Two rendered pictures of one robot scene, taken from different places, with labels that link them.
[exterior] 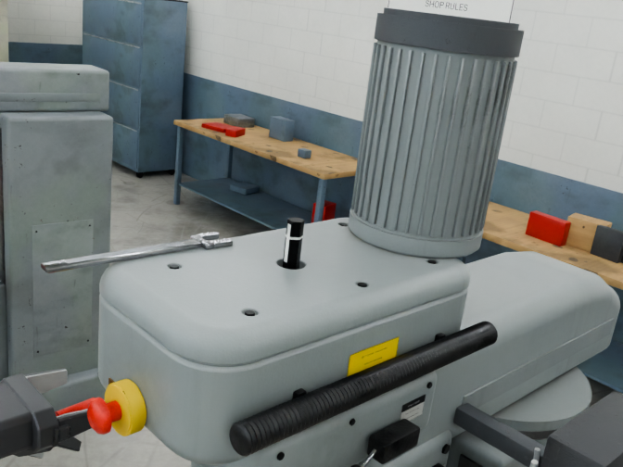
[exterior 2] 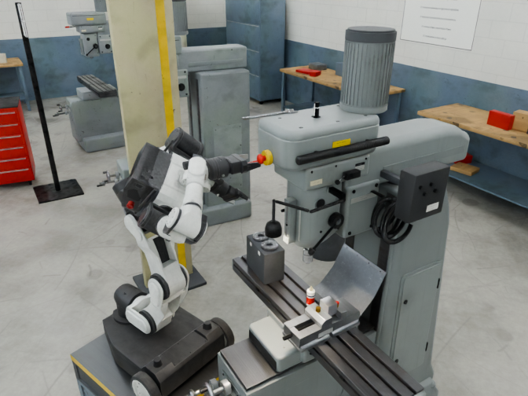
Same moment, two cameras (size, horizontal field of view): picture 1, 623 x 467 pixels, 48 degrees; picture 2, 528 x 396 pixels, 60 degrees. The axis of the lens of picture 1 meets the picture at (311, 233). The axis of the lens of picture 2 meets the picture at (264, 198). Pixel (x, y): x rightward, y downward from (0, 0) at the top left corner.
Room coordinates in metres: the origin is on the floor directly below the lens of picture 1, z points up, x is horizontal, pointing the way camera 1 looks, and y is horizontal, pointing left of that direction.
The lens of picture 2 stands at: (-0.95, -0.21, 2.41)
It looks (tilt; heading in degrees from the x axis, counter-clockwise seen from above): 26 degrees down; 14
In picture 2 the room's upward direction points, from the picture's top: straight up
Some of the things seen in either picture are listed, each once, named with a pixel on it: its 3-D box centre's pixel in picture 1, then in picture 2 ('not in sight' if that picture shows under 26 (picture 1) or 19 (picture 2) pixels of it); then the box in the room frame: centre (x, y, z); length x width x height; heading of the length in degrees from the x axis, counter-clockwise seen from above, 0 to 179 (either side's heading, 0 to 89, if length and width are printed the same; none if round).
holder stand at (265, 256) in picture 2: not in sight; (265, 255); (1.06, 0.28, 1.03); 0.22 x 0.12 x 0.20; 41
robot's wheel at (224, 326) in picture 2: not in sight; (219, 334); (0.97, 0.53, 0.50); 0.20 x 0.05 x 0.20; 65
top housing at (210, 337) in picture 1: (293, 317); (317, 134); (0.84, 0.01, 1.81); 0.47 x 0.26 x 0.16; 136
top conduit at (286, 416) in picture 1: (383, 375); (344, 149); (0.75, -0.11, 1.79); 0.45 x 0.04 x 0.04; 136
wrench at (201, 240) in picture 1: (142, 251); (269, 114); (0.80, 0.20, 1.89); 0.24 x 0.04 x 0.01; 134
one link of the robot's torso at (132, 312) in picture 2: not in sight; (150, 313); (0.85, 0.89, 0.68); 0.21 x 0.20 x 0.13; 65
